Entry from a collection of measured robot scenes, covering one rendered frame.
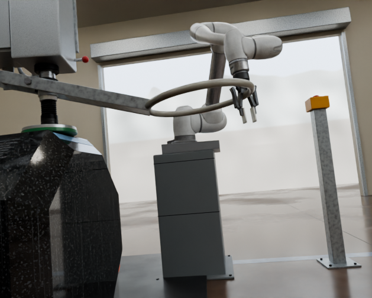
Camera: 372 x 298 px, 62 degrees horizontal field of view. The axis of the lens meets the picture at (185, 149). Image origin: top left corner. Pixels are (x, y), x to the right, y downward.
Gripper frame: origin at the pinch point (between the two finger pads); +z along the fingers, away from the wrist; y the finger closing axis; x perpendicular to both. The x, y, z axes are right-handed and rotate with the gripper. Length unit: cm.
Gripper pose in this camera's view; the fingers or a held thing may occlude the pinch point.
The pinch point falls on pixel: (248, 115)
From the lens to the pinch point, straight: 147.4
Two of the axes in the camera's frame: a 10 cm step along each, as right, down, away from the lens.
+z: 1.7, 9.8, -1.0
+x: 3.1, -1.5, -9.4
